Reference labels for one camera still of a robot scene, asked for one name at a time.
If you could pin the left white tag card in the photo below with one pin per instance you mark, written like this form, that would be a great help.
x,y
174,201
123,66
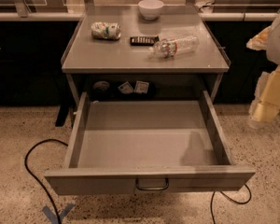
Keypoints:
x,y
125,88

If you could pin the white tag card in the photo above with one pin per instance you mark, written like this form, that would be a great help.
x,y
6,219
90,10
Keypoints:
x,y
141,87
125,88

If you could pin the black remote control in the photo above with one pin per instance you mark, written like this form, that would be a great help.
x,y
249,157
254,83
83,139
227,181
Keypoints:
x,y
143,40

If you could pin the clear plastic water bottle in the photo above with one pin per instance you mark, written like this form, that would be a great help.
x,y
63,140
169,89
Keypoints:
x,y
168,47

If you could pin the grey open top drawer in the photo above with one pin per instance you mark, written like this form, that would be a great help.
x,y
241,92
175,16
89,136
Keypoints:
x,y
114,143

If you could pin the white ceramic bowl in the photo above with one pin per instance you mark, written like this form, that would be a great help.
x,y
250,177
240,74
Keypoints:
x,y
150,9

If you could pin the crushed white soda can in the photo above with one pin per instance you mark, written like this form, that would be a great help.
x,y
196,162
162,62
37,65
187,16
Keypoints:
x,y
105,30

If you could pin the round grey object inside cabinet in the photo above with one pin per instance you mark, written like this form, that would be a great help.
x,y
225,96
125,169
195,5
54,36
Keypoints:
x,y
101,87

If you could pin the right white tag card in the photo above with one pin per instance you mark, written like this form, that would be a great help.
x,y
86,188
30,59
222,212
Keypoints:
x,y
141,87

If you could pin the metal drawer handle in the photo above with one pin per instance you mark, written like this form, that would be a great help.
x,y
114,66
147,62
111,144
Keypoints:
x,y
152,184

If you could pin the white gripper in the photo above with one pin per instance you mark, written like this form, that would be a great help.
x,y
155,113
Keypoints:
x,y
279,44

